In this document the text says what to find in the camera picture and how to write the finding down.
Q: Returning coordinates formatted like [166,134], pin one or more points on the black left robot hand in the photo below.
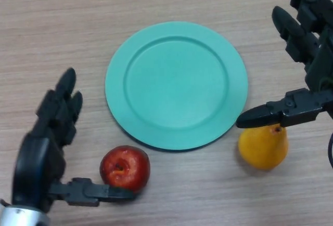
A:
[39,153]

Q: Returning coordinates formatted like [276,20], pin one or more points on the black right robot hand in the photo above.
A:
[304,41]

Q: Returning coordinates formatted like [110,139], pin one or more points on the red apple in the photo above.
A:
[125,169]

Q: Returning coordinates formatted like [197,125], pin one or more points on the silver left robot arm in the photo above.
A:
[23,217]

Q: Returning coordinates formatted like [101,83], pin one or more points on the green round plate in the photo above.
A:
[177,85]

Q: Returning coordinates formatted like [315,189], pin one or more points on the yellow pear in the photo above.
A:
[262,148]

